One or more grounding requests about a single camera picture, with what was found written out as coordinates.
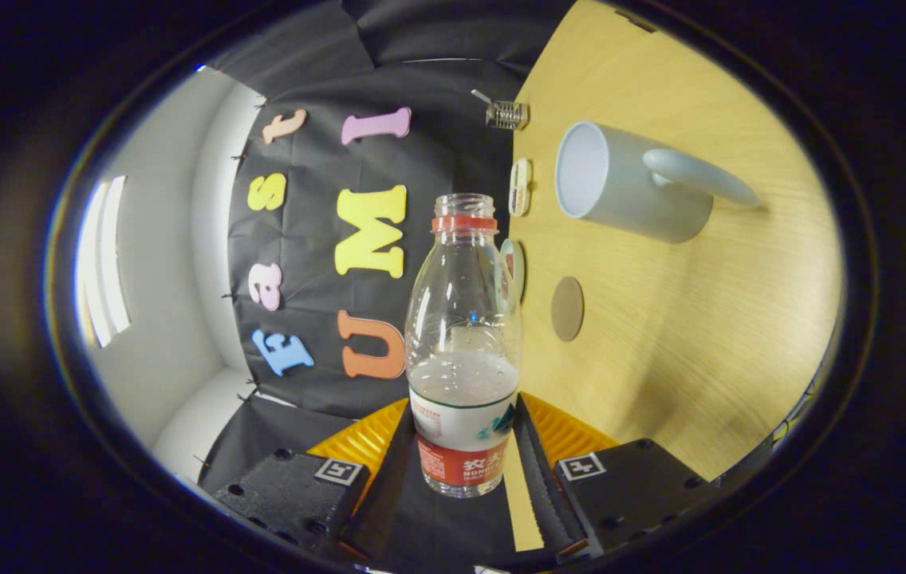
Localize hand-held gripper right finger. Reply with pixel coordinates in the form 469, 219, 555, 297
513, 392, 713, 559

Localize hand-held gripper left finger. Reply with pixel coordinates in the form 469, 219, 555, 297
214, 399, 416, 559

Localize clear plastic bottle red label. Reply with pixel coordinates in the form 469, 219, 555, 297
405, 193, 523, 499

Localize round brown coaster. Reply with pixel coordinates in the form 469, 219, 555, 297
550, 276, 585, 343

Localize grey white cup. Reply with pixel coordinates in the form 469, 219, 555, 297
554, 120, 762, 245

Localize pale green plate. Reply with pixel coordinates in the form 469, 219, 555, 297
498, 238, 526, 302

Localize wooden table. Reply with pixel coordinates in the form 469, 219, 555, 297
503, 0, 845, 552

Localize white oval snack dish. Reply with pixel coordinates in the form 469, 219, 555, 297
508, 158, 533, 218

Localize long ceiling light panel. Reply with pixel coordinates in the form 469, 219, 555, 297
74, 175, 131, 349

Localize wire mesh holder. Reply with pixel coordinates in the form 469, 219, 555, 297
486, 99, 530, 131

